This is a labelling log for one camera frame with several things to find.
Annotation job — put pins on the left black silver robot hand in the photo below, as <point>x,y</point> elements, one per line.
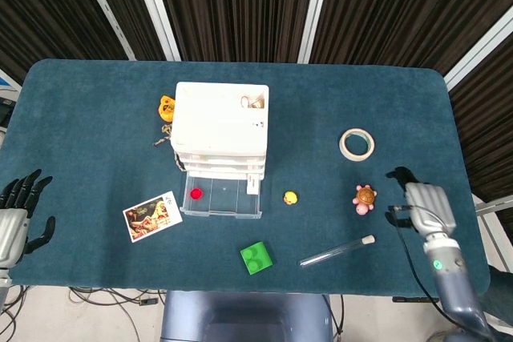
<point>11,230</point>

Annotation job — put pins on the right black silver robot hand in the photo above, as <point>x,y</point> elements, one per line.
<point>431,208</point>

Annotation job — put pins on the yellow duck toy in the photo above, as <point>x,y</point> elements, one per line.
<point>290,198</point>

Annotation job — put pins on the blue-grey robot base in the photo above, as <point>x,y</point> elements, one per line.
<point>244,318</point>

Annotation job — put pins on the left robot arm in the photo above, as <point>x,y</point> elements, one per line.
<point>3,290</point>

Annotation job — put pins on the small red round object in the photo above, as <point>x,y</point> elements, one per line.
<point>196,194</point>

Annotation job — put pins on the clear drawer, mostly empty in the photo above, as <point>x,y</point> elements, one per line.
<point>216,166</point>

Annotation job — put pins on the white plastic drawer cabinet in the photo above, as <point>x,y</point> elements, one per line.
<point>218,121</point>

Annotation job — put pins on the pink brown turtle toy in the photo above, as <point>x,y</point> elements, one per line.
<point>365,197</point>

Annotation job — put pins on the black bar under table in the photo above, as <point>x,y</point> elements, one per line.
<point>413,299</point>

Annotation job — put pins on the clear test tube with stopper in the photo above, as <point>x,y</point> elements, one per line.
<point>336,251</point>

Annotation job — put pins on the beige masking tape roll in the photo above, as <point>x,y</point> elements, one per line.
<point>344,150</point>

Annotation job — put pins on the teal fabric seat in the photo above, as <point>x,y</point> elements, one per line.
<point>503,298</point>

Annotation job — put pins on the teal table cloth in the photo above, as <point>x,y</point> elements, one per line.
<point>100,138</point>

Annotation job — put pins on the printed photo card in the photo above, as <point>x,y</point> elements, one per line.
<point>150,217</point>

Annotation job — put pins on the black power adapter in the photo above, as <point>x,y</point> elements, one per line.
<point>148,301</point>

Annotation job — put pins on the small white plastic piece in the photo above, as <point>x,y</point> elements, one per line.
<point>252,185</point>

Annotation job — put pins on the green building block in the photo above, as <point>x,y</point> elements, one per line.
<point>256,258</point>

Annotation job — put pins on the white metal frame rail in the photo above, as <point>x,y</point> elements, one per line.
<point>495,206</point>

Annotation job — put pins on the white frame post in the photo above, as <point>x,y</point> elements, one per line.
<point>316,9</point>
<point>106,9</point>
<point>481,49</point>
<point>154,9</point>

